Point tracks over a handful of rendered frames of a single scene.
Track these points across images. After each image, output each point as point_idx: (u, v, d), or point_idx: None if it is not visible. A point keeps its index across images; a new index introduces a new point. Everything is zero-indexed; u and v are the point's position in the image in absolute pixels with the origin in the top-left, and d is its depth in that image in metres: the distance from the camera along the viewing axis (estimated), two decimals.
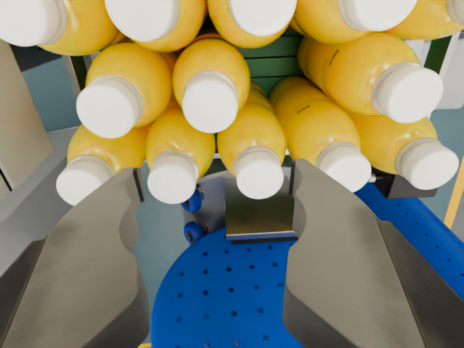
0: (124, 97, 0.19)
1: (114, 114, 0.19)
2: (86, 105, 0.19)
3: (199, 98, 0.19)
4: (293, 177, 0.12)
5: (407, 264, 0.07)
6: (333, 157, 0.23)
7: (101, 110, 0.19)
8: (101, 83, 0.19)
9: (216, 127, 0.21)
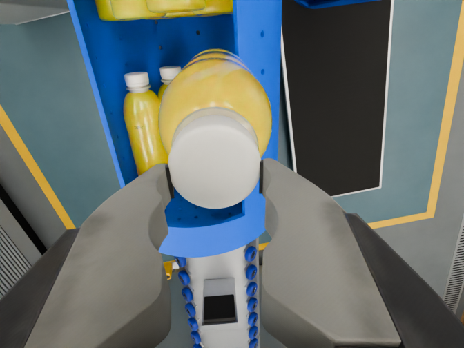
0: None
1: None
2: None
3: (197, 155, 0.11)
4: (262, 177, 0.12)
5: (375, 253, 0.07)
6: None
7: None
8: None
9: (224, 195, 0.13)
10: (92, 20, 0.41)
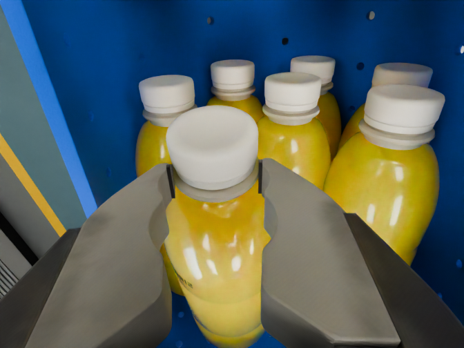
0: None
1: None
2: None
3: (197, 119, 0.12)
4: (262, 176, 0.12)
5: (374, 253, 0.07)
6: None
7: None
8: None
9: (221, 179, 0.11)
10: None
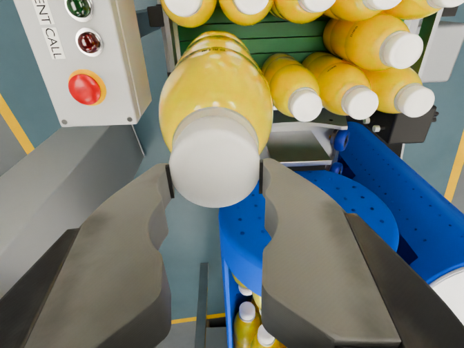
0: (253, 149, 0.11)
1: (230, 174, 0.12)
2: (186, 162, 0.11)
3: None
4: (262, 177, 0.12)
5: (375, 253, 0.07)
6: (354, 92, 0.36)
7: (209, 168, 0.12)
8: (215, 125, 0.11)
9: None
10: None
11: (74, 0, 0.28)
